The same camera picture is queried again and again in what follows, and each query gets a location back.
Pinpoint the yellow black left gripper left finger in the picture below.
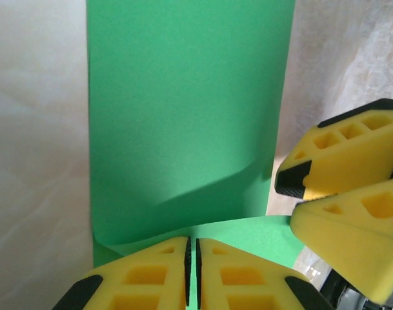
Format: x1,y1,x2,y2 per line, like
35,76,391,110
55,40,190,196
54,236,192,310

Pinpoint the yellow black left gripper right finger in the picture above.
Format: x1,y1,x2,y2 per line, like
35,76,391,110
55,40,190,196
195,238,334,310

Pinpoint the green paper sheet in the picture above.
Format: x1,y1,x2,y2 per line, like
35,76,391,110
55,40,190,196
86,0,306,310

